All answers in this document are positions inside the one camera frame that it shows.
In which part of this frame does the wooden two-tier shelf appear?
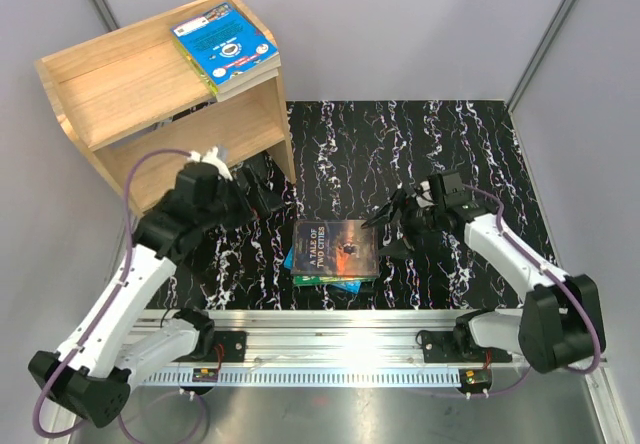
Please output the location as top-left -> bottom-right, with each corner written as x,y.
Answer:
35,0 -> 296,216

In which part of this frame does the blue paperback book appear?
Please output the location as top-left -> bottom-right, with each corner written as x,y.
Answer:
171,2 -> 281,100

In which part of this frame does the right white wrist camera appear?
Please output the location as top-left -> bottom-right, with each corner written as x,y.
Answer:
414,180 -> 435,208

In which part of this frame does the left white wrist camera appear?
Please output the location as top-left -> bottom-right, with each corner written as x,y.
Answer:
187,146 -> 233,181

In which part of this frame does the blue 26-Storey Treehouse book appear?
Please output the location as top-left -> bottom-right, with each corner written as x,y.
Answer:
283,246 -> 362,295

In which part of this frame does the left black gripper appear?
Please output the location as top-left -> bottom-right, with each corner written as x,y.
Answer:
198,165 -> 284,232

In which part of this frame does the green 65-Storey Treehouse book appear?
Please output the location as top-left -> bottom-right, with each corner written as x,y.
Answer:
173,34 -> 281,102

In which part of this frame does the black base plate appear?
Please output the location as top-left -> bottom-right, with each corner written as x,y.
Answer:
415,329 -> 513,364
175,331 -> 248,363

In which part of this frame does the aluminium mounting rail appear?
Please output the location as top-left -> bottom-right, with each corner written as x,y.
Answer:
67,308 -> 609,388

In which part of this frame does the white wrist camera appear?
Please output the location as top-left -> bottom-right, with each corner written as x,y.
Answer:
187,146 -> 233,181
414,180 -> 435,208

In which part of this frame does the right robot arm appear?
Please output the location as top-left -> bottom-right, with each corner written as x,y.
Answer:
362,171 -> 606,374

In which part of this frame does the green 104-Storey Treehouse book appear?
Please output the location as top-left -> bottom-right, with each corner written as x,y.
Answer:
293,275 -> 368,286

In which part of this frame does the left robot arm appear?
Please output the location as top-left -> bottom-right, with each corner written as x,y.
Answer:
28,160 -> 283,428

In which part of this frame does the dark Tale of Two Cities book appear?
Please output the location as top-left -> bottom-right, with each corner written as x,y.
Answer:
291,220 -> 380,279

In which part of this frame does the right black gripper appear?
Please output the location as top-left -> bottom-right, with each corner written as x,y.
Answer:
361,188 -> 445,261

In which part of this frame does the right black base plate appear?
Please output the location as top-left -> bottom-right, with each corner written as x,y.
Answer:
415,329 -> 513,364

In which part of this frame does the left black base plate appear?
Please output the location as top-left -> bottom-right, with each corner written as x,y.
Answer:
175,331 -> 248,363

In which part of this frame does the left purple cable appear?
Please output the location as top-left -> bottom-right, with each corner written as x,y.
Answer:
32,147 -> 207,443

